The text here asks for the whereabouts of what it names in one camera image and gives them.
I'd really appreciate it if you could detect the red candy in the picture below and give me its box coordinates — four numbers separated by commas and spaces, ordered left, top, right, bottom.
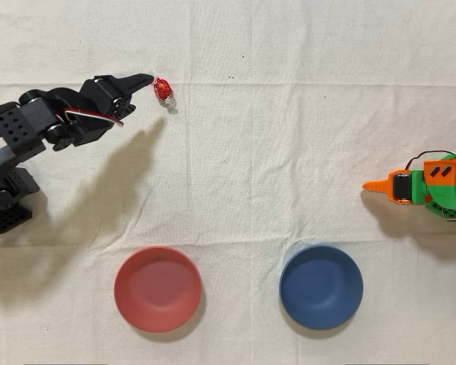
150, 70, 178, 114

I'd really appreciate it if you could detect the blue bowl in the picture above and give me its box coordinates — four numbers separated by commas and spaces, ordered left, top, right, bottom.
278, 244, 365, 331

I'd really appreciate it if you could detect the red bowl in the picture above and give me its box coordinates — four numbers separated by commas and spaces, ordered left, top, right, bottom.
112, 245, 203, 335

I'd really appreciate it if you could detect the white tablecloth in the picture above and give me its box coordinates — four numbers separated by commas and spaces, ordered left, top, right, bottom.
0, 0, 456, 365

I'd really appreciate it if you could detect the red white black servo cable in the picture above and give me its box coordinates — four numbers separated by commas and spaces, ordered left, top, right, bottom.
63, 107, 125, 127

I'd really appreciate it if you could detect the servo cable on orange arm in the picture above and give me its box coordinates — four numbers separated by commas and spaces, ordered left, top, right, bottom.
404, 150, 456, 172

